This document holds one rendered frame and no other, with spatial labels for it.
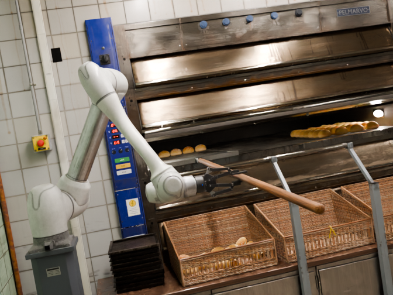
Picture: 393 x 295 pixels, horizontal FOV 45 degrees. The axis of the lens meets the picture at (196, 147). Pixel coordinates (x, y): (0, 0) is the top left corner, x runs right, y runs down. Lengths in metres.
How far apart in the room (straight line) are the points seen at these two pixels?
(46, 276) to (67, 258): 0.12
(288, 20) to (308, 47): 0.22
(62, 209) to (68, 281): 0.32
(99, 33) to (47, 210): 1.27
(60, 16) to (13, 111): 0.64
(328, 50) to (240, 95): 0.68
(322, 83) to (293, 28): 0.42
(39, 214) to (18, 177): 0.90
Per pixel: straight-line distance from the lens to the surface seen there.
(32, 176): 3.06
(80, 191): 2.34
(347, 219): 3.21
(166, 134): 2.88
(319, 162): 3.33
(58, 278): 2.23
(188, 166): 3.06
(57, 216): 2.20
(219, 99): 3.11
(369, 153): 3.50
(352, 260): 2.91
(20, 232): 3.11
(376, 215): 2.85
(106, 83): 2.08
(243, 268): 2.73
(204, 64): 3.10
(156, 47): 3.09
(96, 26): 3.05
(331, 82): 3.38
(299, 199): 1.47
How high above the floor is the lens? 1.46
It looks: 4 degrees down
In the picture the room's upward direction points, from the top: 9 degrees counter-clockwise
